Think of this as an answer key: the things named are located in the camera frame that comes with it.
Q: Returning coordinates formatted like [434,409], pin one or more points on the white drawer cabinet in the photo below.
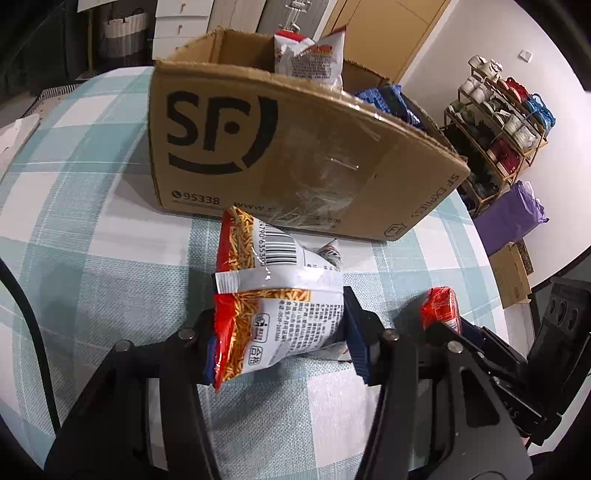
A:
[182,23]

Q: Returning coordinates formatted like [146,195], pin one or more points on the cardboard box with patterned flap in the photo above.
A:
[510,274]

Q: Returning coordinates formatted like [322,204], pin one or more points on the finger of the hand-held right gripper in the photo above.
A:
[472,331]

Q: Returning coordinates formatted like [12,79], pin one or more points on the crispy noodle snack packet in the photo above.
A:
[277,318]

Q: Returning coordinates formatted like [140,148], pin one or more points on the group of assorted shoes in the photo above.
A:
[498,120]

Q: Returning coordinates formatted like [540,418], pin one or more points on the cream suitcase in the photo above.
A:
[238,14]

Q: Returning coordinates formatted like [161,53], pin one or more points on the wooden shoe rack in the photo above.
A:
[531,157]

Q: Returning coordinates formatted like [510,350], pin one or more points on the wooden door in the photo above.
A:
[383,32]

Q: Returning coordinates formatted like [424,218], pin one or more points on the purple gift bag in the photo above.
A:
[512,217]

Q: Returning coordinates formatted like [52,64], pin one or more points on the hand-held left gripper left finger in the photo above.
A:
[184,355]

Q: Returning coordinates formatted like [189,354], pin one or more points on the blue snack packet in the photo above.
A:
[383,99]

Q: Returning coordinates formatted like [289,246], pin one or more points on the white light switch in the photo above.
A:
[525,54]

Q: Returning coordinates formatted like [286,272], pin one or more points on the white paper sheet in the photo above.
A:
[16,138]

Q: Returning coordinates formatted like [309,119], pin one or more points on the white and red snack packet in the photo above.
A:
[314,64]

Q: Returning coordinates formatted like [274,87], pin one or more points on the teal checked tablecloth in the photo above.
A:
[115,230]

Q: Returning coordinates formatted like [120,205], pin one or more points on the silver suitcase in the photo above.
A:
[295,14]

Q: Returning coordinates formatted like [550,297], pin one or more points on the red brick-pattern snack packet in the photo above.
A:
[438,304]

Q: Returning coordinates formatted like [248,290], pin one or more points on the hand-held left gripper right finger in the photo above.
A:
[358,337]

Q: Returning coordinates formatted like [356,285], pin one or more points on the brown cardboard box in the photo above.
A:
[277,152]

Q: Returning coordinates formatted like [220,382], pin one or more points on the white and grey laundry basket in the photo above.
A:
[122,34]

